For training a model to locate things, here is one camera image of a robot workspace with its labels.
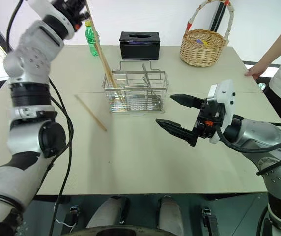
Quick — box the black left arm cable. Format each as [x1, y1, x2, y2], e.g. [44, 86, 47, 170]
[6, 0, 74, 236]

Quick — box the black block with silver top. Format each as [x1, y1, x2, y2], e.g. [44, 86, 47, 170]
[68, 205, 81, 223]
[201, 207, 221, 236]

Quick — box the purple and yellow item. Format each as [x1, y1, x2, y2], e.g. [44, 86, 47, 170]
[195, 38, 210, 48]

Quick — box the woven wicker handle basket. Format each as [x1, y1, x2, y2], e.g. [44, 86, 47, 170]
[179, 0, 236, 68]

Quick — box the black tissue box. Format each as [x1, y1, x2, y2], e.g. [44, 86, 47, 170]
[119, 31, 161, 60]

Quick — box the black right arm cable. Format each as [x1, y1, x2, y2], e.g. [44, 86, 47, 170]
[215, 115, 281, 177]

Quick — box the black metal stand frame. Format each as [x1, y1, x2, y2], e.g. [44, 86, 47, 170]
[210, 0, 231, 32]

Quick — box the wooden chopstick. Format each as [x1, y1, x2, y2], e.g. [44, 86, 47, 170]
[85, 0, 126, 105]
[74, 95, 108, 132]

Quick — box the person's bare hand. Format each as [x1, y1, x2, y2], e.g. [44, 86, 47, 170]
[244, 64, 267, 80]

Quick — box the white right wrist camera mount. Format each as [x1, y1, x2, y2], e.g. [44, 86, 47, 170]
[207, 79, 237, 144]

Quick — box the silver wire basket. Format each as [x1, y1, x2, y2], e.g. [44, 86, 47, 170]
[102, 60, 169, 115]

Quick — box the dark rounded rim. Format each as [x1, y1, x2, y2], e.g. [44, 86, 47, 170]
[68, 225, 183, 236]

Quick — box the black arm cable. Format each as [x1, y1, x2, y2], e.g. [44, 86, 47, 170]
[6, 0, 74, 236]
[215, 115, 281, 177]

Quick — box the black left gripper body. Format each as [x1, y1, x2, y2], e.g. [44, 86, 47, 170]
[51, 0, 87, 32]

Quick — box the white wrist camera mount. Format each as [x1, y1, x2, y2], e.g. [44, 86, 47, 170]
[28, 0, 76, 40]
[207, 79, 237, 144]

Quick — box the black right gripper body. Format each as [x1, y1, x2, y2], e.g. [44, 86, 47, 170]
[191, 97, 226, 141]

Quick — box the grey rounded shape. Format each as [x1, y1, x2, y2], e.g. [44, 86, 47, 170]
[85, 196, 129, 229]
[157, 195, 183, 236]

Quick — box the thin white cable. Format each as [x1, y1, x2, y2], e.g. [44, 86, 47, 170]
[54, 202, 79, 228]

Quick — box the green plastic bottle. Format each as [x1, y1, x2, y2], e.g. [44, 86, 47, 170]
[84, 20, 101, 57]

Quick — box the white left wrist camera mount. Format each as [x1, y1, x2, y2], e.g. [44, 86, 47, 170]
[28, 0, 76, 40]

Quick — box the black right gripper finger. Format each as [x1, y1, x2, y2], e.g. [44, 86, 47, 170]
[169, 93, 205, 110]
[155, 118, 198, 148]

